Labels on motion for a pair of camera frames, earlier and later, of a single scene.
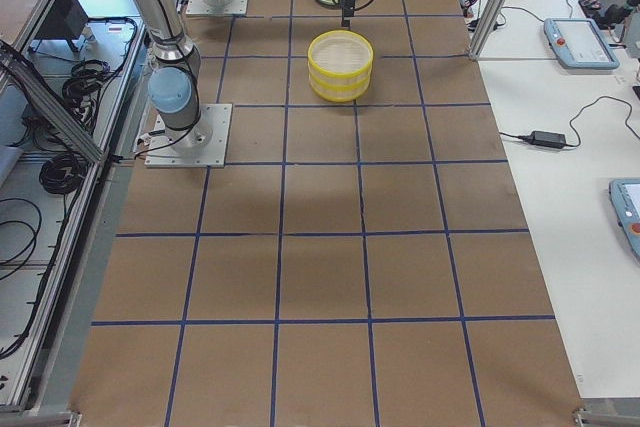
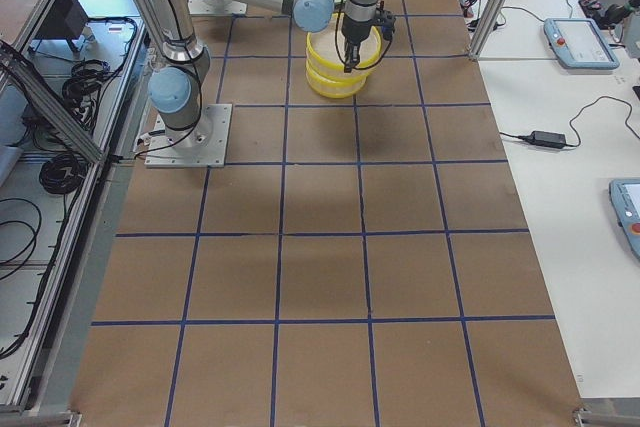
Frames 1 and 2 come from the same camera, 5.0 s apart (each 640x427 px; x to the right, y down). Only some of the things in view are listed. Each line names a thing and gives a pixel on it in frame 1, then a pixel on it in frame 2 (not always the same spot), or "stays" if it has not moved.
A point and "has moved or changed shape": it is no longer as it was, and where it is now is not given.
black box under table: [66, 20] stays
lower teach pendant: [625, 201] stays
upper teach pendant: [579, 44] stays
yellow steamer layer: [340, 54] has moved or changed shape
